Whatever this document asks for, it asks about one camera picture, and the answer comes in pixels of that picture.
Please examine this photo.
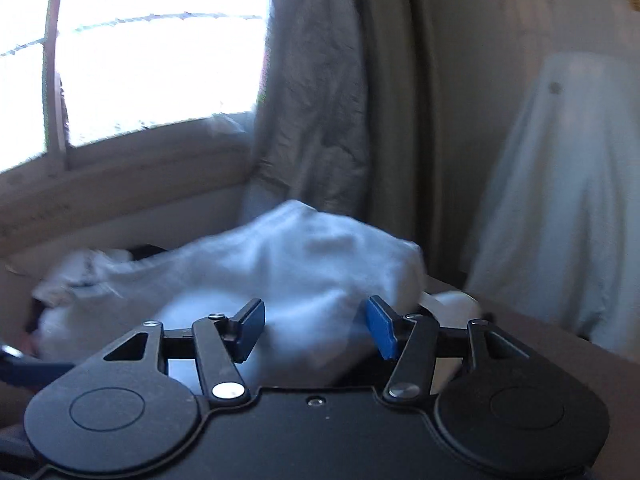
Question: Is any window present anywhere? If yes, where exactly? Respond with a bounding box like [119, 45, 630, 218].
[0, 0, 271, 171]

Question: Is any light blue t-shirt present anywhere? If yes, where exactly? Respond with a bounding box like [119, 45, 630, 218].
[37, 199, 427, 387]

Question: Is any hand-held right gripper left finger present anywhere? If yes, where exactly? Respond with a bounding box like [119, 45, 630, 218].
[101, 297, 267, 409]

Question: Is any cream curtain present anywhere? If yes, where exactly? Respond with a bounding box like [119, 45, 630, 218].
[240, 0, 451, 281]

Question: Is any white draped sheet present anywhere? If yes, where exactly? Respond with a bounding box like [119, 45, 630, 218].
[460, 50, 640, 361]

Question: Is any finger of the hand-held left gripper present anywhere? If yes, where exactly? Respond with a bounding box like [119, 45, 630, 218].
[0, 342, 73, 392]

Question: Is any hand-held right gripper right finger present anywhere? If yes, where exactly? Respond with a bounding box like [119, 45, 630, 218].
[366, 295, 532, 404]

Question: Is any white floral cloth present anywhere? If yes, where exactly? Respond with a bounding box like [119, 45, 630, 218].
[32, 247, 133, 306]

